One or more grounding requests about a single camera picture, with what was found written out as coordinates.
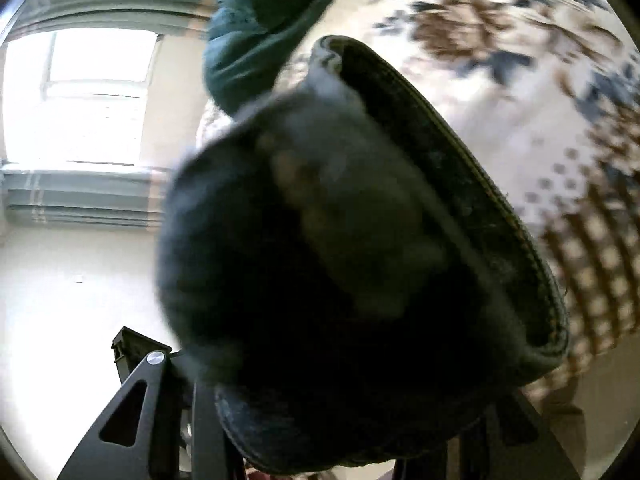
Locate dark blue denim pants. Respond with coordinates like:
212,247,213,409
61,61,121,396
156,35,572,477

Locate teal plush blanket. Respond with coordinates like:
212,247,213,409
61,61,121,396
201,0,347,114

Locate barred window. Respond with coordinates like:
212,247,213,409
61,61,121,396
2,29,162,167

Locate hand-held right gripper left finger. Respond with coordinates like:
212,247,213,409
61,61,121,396
56,326,242,480

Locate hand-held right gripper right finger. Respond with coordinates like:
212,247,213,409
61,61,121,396
394,392,582,480

